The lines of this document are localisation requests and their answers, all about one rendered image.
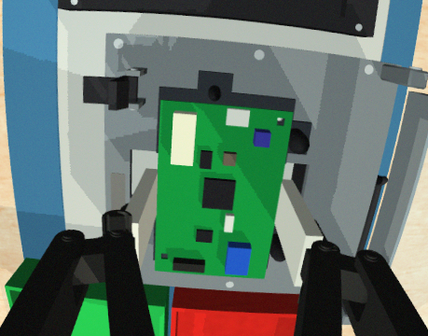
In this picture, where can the green open-top bin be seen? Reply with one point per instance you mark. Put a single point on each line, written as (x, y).
(93, 317)

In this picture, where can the red open bin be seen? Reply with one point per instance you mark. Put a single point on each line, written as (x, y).
(209, 312)

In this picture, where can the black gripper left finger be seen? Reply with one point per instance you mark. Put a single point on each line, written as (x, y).
(51, 299)

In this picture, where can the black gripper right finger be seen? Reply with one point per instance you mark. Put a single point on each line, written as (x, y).
(375, 301)

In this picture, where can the green circuit board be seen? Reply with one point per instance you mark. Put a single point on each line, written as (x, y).
(220, 170)

